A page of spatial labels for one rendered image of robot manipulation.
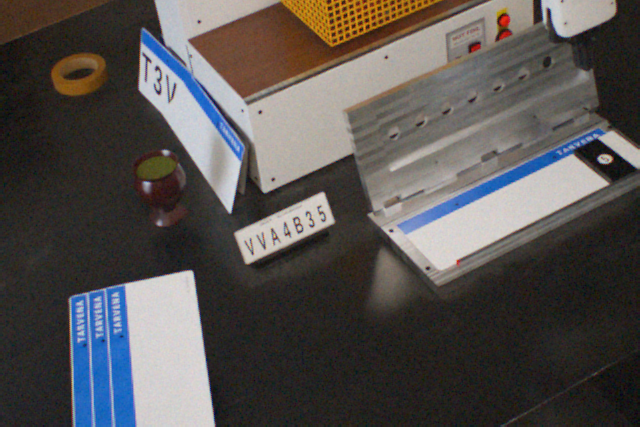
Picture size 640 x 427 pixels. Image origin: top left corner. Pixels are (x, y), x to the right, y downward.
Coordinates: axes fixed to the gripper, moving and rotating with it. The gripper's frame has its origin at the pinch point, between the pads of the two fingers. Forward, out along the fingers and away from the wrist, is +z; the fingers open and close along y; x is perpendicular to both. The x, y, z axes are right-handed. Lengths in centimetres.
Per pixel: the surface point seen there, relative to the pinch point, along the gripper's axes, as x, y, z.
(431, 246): 4.6, -28.7, 22.3
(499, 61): 16.2, -4.9, 4.0
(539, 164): 10.3, -4.2, 21.1
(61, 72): 87, -59, 6
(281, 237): 19, -47, 19
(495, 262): -3.2, -22.6, 24.6
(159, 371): -3, -76, 16
